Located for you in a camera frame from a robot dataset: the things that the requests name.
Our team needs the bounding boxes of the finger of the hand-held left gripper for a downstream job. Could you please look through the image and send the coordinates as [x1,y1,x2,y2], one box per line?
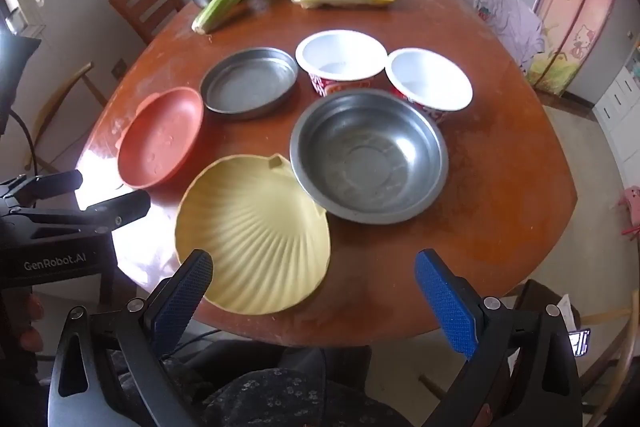
[0,169,84,208]
[0,189,152,241]

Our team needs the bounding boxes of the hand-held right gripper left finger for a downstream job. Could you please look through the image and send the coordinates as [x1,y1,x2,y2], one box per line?
[47,249,216,427]

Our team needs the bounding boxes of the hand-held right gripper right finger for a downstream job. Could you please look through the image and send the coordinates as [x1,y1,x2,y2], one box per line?
[414,249,586,427]

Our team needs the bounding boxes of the orange plastic plate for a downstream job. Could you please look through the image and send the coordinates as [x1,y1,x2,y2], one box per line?
[117,88,206,188]

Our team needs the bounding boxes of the yellow shell-shaped plate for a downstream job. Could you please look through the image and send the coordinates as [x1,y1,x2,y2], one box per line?
[174,153,332,315]

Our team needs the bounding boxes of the large steel bowl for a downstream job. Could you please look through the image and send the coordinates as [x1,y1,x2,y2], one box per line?
[290,89,449,225]

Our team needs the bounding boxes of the round steel plate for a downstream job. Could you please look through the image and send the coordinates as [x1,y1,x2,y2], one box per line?
[199,48,298,120]

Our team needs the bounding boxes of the white paper bowl red print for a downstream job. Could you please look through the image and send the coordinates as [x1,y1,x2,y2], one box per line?
[295,30,388,98]
[385,49,474,125]

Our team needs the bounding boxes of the person's left hand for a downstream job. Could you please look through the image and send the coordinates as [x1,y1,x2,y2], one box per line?
[17,294,45,352]

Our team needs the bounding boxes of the tan wishbone chair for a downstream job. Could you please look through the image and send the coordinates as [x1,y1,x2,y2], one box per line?
[510,279,636,408]
[30,62,108,172]

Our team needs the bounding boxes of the dark floral clothing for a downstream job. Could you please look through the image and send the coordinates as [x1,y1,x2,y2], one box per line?
[165,337,416,427]

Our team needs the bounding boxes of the phone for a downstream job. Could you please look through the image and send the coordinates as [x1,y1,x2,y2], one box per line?
[567,328,592,358]

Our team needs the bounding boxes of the pink toy stool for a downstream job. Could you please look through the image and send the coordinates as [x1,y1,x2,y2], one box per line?
[617,186,640,238]

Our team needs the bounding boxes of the white cabinet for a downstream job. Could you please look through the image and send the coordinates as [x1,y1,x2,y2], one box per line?
[592,32,640,168]

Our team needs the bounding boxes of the purple cloth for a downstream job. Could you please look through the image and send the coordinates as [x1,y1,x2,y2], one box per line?
[452,0,546,72]

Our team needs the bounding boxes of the pink cartoon wardrobe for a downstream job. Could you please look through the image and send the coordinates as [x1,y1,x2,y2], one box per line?
[525,0,631,98]

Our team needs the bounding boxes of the black cable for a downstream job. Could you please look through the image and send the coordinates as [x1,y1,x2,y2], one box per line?
[10,109,38,172]

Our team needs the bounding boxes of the window frame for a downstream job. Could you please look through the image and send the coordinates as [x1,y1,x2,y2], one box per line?
[2,0,48,35]

